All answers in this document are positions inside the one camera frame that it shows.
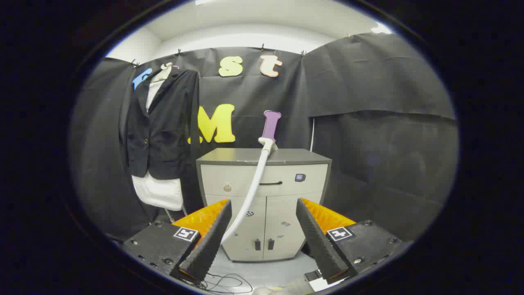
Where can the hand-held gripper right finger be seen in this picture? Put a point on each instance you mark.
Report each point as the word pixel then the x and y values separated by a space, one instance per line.
pixel 317 241

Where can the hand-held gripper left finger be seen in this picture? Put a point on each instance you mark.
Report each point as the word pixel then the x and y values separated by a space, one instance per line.
pixel 213 241

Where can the black suit jacket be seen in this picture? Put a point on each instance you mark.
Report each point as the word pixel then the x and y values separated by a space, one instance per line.
pixel 163 135

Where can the white garment stand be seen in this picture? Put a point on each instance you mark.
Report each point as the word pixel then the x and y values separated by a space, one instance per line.
pixel 168 215

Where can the cream clothes hanger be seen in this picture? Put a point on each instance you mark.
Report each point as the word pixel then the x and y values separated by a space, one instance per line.
pixel 163 73

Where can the grey cabinet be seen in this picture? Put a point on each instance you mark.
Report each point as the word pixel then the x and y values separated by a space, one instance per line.
pixel 294 205

